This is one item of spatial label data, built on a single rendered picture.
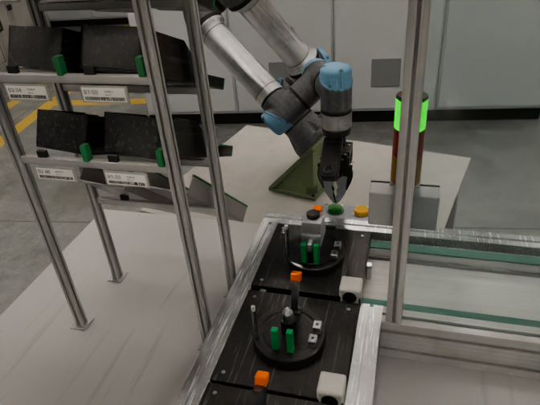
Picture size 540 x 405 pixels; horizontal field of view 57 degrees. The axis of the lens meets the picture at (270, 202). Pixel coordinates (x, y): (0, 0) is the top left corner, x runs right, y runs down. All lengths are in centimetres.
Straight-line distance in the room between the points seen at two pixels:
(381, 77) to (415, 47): 333
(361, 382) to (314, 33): 331
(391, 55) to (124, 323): 322
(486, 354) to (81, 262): 105
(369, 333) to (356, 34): 318
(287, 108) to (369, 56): 281
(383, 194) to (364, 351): 31
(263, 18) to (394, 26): 258
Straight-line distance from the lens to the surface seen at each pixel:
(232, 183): 172
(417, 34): 77
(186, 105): 438
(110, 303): 133
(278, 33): 153
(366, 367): 97
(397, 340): 108
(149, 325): 124
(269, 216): 135
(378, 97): 417
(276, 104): 128
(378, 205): 92
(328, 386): 91
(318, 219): 110
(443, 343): 108
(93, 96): 89
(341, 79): 118
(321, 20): 398
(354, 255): 119
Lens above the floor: 171
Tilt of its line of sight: 32 degrees down
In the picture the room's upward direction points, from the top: 5 degrees counter-clockwise
